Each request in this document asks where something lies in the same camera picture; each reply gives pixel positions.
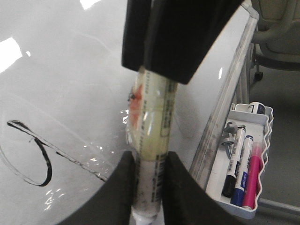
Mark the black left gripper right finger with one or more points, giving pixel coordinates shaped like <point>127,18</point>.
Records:
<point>185,202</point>

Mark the white wavy marker tray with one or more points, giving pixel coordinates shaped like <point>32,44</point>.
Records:
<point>260,127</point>

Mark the grey office chair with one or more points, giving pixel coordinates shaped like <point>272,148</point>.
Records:
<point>277,36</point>

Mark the pink highlighter in tray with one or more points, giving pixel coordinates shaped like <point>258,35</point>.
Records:
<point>252,178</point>

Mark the white black whiteboard marker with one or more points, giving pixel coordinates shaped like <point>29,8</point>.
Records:
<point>149,123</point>

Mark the blue capped marker in tray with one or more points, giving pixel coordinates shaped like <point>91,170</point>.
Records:
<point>240,185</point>

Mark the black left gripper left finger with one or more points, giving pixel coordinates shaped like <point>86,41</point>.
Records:
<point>111,204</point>

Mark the black capped marker in tray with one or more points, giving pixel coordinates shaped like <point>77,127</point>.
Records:
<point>234,162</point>

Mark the white whiteboard with aluminium frame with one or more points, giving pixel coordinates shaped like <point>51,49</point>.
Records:
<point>63,105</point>

